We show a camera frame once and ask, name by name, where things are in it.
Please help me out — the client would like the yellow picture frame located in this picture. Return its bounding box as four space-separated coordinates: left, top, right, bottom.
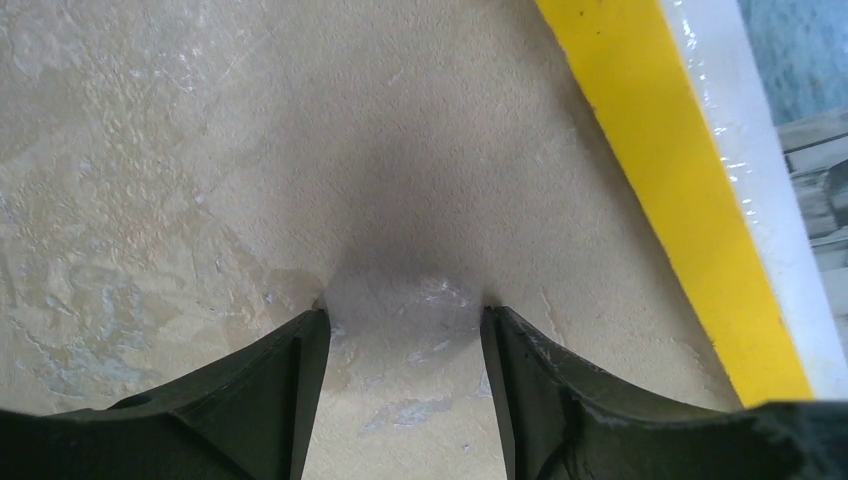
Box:
538 0 814 407

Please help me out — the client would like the building photo print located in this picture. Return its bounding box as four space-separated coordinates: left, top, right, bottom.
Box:
662 1 847 400

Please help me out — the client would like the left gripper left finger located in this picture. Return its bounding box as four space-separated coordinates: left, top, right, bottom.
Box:
1 310 330 479

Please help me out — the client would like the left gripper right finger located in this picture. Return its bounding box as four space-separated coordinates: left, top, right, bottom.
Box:
480 307 847 479

